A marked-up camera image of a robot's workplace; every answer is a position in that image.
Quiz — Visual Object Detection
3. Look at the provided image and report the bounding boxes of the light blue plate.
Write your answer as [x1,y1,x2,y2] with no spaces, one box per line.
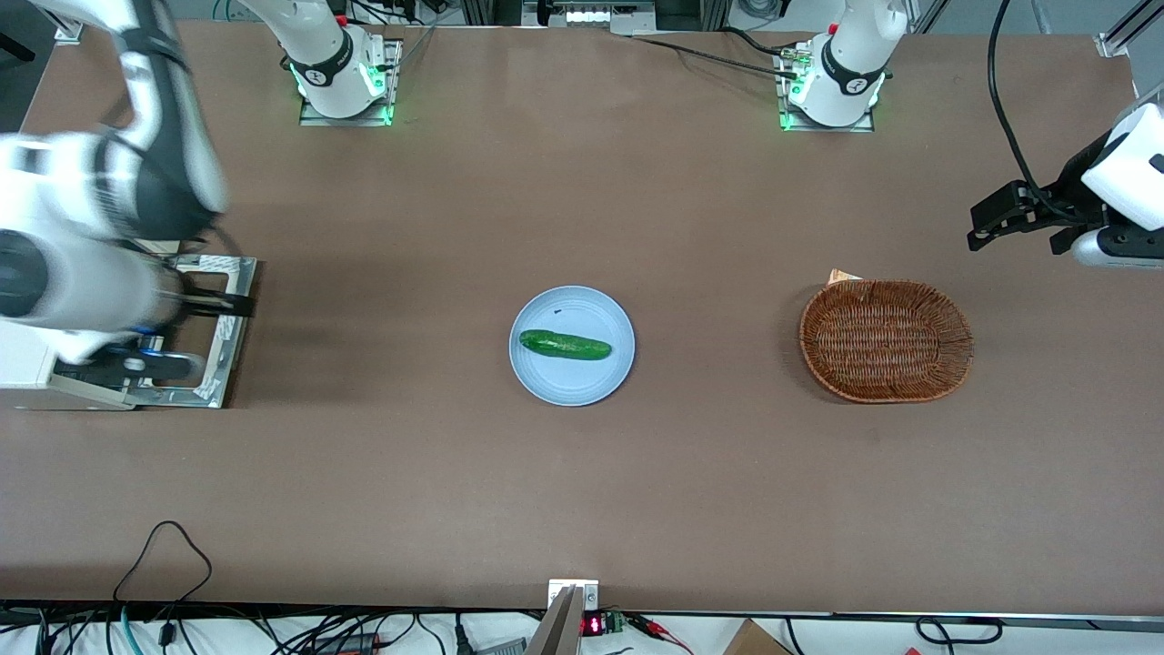
[508,286,636,408]

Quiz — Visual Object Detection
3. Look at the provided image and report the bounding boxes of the black flat cable loop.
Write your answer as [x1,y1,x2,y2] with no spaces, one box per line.
[915,616,1004,647]

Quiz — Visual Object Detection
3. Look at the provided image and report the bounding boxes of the green cucumber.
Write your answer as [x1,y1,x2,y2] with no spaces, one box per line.
[518,329,613,362]

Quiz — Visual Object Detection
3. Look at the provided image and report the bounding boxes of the aluminium frame profile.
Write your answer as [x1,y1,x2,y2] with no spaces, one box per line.
[1096,0,1164,58]

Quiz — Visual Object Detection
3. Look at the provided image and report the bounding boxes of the red clip leads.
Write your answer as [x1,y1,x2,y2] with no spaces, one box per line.
[627,614,694,655]

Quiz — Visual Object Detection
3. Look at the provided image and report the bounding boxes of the brown wicker basket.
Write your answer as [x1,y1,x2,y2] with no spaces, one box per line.
[798,278,975,404]

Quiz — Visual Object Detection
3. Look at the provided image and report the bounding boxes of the oven door with silver handle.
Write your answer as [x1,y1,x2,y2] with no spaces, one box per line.
[127,255,258,408]

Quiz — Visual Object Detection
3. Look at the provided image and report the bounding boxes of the thick black hanging cable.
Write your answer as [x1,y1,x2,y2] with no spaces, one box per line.
[988,0,1060,219]

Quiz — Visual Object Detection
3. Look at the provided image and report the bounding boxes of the small metal mounting bracket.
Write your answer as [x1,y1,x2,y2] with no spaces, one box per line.
[547,579,600,612]

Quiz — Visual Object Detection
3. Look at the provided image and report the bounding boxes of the thin black looped cable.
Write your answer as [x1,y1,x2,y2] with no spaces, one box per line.
[112,520,214,603]

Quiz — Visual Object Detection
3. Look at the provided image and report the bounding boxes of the brown cardboard box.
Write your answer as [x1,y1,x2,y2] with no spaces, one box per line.
[723,619,794,655]

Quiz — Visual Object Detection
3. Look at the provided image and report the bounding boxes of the long thin black cable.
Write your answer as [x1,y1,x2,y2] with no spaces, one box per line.
[632,35,801,81]

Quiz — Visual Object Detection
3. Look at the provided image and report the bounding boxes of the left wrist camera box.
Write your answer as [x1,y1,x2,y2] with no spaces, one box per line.
[1070,227,1164,270]

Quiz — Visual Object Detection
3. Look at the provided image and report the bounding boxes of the grey aluminium bar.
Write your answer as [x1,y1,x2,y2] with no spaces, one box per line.
[526,587,585,655]

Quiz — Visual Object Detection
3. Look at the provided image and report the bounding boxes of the white power strip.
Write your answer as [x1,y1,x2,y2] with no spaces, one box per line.
[523,0,656,35]

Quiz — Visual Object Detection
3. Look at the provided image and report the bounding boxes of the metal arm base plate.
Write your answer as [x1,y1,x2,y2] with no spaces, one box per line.
[298,38,403,128]
[775,41,878,135]

